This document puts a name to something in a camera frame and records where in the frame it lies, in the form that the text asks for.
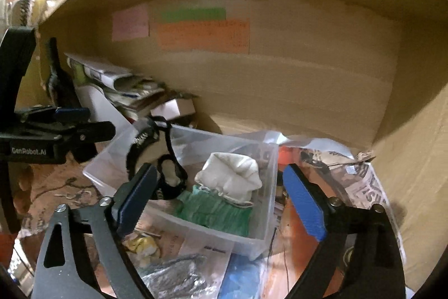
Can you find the green cloth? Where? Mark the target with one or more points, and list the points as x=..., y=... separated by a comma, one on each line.
x=213, y=215

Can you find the black object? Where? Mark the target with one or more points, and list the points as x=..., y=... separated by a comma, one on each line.
x=59, y=81

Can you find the yellow crumpled cloth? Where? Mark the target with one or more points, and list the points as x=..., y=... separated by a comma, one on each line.
x=141, y=250

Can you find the brown printed blanket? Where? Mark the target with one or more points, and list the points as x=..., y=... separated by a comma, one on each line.
x=45, y=187

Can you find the crumpled newspaper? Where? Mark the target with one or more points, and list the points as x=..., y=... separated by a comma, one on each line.
x=364, y=180

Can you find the flat newspaper sheet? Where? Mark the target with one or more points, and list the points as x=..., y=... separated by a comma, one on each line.
x=196, y=248

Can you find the stack of folded papers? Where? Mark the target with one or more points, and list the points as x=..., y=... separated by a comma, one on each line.
x=119, y=83

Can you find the green paper label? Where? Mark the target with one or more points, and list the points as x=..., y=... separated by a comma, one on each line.
x=192, y=13

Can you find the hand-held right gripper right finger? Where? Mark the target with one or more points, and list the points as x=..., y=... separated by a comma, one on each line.
x=305, y=205

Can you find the blue cloth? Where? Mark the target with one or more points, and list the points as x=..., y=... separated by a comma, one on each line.
x=241, y=276

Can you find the small white box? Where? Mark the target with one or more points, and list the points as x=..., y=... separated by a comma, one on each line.
x=173, y=108

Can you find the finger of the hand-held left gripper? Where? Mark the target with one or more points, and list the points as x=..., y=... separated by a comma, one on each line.
x=89, y=132
x=71, y=114

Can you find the pink paper label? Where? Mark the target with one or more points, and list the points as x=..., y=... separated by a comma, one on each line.
x=130, y=23

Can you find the white cloth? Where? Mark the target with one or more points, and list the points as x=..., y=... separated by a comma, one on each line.
x=231, y=176

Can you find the clear plastic bin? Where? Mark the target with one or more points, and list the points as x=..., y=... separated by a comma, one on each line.
x=224, y=146

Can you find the orange paper label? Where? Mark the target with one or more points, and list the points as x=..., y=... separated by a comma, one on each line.
x=203, y=37

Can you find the large cardboard box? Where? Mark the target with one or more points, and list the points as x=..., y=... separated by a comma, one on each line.
x=297, y=81

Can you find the grey knitted cloth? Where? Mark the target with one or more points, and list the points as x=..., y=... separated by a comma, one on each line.
x=175, y=276

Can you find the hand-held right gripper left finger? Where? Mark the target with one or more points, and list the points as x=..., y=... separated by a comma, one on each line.
x=138, y=194

